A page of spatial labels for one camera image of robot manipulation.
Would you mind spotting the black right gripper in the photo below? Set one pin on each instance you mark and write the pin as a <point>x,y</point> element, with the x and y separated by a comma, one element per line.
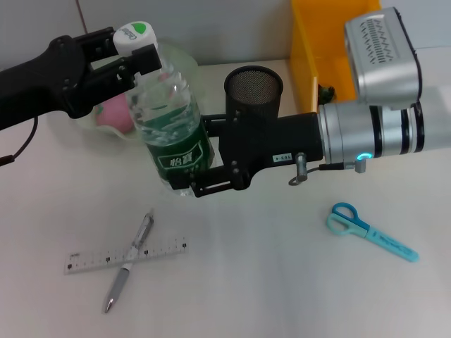
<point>267,141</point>

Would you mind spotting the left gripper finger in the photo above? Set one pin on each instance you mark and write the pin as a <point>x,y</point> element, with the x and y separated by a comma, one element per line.
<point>146,60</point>

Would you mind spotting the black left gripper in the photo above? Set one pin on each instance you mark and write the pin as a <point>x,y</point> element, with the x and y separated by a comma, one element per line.
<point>35,88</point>

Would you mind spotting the clear green-label water bottle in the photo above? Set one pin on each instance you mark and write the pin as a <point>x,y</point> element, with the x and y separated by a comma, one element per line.
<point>169,116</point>

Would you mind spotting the pink toy peach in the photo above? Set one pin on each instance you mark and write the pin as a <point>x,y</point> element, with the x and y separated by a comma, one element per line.
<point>112,114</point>

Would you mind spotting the green plastic wrapper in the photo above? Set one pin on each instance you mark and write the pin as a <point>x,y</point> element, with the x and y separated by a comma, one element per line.
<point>327,93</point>

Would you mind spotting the clear plastic ruler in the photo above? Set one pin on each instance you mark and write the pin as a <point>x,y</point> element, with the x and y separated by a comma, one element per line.
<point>91,262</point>

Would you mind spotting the blue scissors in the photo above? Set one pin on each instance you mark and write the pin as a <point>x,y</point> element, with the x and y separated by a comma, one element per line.
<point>384,241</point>

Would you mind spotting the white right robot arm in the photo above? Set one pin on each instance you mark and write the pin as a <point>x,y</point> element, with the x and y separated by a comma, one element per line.
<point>370,134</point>

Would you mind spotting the black mesh pen holder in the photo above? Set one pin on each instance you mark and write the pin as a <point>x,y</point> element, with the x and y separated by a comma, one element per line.
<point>253,88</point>

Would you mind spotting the grey clear ballpoint pen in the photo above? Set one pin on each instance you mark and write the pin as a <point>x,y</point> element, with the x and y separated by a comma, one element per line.
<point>121,278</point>

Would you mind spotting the pale green wavy bowl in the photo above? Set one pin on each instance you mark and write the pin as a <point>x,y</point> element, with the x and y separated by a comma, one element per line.
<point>183,60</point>

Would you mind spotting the yellow plastic bin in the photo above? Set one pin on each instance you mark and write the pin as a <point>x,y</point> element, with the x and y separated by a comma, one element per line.
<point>327,42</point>

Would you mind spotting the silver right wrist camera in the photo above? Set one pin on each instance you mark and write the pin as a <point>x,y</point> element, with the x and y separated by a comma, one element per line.
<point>384,60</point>

